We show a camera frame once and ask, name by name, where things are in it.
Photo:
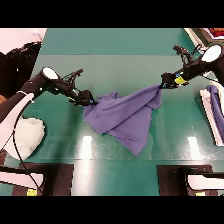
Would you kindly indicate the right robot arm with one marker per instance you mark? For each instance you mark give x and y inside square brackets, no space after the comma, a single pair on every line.
[196,68]

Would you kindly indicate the purple shirt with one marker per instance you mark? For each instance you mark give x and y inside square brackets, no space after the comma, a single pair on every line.
[123,115]

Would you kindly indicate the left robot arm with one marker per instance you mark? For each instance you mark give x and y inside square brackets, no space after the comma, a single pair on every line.
[31,87]

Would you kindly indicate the purple garment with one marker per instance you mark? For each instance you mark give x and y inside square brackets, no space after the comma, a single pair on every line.
[217,103]

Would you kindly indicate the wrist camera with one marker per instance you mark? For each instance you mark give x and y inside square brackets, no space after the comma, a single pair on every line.
[182,52]
[71,76]

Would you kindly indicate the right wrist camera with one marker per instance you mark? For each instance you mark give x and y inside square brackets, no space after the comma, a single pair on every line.
[182,52]

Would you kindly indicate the red garment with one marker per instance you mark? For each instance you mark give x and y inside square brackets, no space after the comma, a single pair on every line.
[217,33]

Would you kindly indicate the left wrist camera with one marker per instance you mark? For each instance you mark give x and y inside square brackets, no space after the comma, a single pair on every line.
[71,76]

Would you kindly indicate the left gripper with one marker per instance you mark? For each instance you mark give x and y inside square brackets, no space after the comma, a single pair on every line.
[85,97]

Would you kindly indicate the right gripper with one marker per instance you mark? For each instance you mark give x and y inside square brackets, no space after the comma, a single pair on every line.
[169,80]

